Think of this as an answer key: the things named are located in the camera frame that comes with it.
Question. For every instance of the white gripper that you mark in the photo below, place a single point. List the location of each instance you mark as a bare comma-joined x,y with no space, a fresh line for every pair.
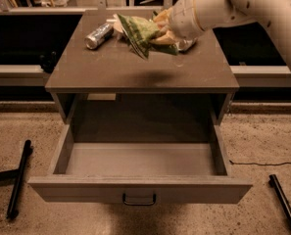
183,19

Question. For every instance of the green jalapeno chip bag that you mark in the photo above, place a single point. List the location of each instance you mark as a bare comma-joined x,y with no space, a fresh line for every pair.
141,35

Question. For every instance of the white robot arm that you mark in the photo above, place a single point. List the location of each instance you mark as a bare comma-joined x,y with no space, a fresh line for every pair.
278,28

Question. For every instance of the grey cabinet with counter top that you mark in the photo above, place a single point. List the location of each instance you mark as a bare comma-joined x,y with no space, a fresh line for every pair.
112,68

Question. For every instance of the grey open top drawer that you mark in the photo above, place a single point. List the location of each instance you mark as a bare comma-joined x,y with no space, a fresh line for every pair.
181,173

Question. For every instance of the green silver soda can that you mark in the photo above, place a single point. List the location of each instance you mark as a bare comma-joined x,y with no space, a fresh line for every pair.
184,44

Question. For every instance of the white paper bowl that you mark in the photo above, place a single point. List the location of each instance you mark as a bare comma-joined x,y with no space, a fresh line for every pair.
118,27

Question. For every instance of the blue silver soda can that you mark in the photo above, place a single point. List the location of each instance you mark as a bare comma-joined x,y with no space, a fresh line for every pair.
98,36

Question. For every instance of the black object beside cabinet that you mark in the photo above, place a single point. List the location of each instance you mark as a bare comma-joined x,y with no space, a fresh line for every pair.
48,62

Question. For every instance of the black stand leg right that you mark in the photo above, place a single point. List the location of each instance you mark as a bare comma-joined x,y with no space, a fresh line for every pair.
274,183

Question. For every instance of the black stand leg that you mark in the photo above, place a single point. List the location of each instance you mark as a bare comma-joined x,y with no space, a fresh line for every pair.
274,183
17,175

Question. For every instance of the black stand leg left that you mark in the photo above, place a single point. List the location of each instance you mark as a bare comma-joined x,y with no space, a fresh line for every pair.
17,175

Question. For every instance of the black drawer handle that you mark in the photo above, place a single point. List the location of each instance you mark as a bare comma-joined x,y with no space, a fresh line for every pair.
139,201

